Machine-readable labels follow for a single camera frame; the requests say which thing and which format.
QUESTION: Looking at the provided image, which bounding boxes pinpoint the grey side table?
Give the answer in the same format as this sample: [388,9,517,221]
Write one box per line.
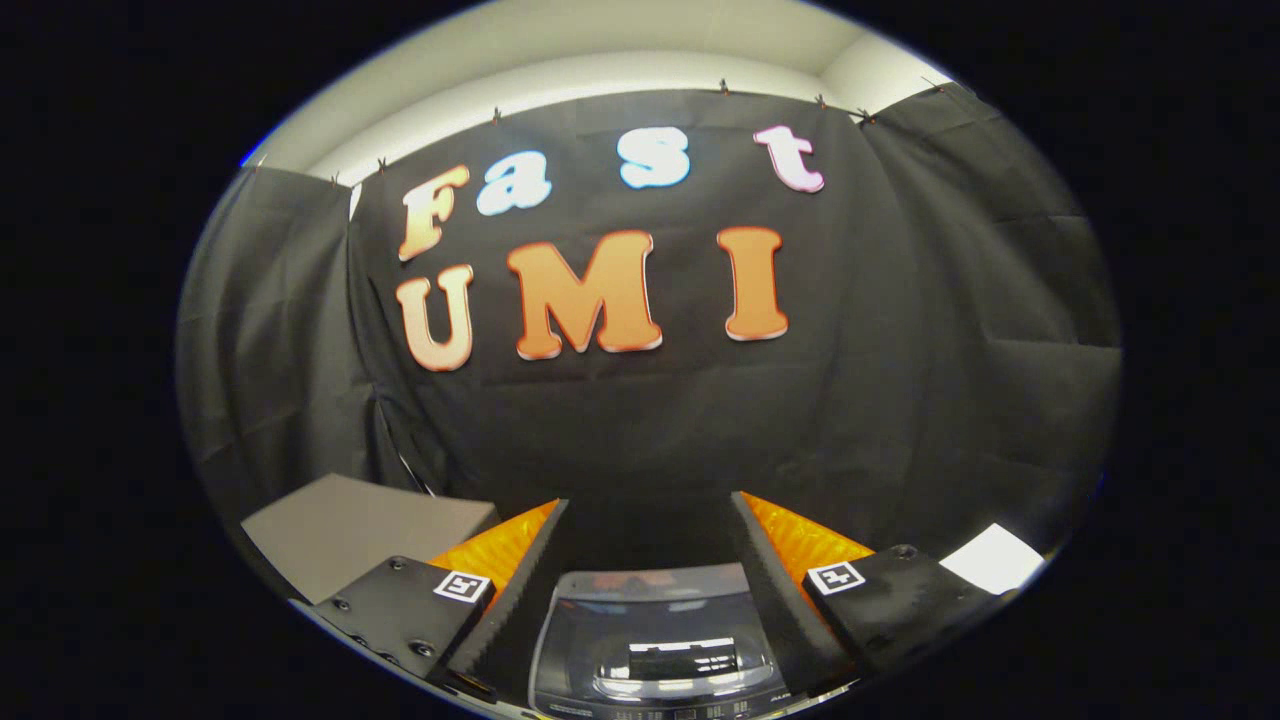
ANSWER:
[243,473,499,605]

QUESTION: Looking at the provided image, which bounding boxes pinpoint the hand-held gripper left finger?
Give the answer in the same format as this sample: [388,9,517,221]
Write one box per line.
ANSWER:
[310,498,569,703]

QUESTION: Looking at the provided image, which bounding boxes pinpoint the grey washing machine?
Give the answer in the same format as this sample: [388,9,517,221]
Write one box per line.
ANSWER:
[527,563,793,720]

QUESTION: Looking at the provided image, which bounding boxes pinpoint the white side table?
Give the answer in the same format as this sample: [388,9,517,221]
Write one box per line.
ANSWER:
[940,523,1047,597]

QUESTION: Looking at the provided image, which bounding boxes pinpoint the transparent washing machine lid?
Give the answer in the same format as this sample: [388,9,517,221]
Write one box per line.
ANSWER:
[535,565,786,703]

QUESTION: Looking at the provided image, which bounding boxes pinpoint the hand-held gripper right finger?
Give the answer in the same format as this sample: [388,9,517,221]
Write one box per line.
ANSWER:
[730,490,1003,696]

